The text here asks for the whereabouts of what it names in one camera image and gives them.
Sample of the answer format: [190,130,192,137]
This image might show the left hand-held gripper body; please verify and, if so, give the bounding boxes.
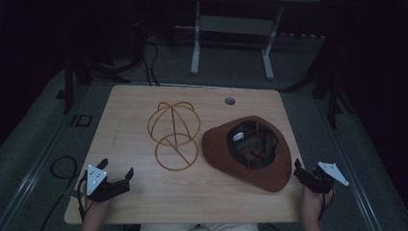
[84,164,131,203]

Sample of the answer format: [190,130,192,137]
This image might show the metal floor rail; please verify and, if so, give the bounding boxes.
[0,118,76,231]
[321,105,384,231]

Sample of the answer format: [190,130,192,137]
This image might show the black rectangular floor bracket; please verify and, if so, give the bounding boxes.
[69,114,93,128]

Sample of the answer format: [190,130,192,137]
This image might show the brown felt hat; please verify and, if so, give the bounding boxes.
[201,115,293,193]

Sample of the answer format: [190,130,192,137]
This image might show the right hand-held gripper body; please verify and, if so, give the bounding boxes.
[304,162,350,194]

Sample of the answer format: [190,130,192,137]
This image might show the person's left hand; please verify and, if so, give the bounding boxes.
[81,192,112,224]

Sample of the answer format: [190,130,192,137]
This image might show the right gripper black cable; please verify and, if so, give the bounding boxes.
[318,190,335,222]

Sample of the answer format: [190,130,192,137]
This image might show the black floor cable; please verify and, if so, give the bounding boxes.
[38,155,79,231]

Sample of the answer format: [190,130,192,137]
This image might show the person's right hand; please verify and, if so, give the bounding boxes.
[301,187,335,222]

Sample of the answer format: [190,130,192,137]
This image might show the white metal desk frame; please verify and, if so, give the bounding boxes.
[191,0,285,81]

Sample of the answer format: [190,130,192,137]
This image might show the golden wire hat stand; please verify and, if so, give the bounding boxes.
[147,101,201,172]

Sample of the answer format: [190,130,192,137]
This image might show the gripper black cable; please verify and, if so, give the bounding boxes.
[318,190,335,222]
[76,172,90,222]

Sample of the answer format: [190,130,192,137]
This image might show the black hanging cables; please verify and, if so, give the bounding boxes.
[142,39,161,87]

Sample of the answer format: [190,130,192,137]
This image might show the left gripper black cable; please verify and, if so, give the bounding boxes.
[76,172,90,222]

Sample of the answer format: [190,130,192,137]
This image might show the black tripod stand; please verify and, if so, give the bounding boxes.
[280,32,355,130]
[57,18,145,116]

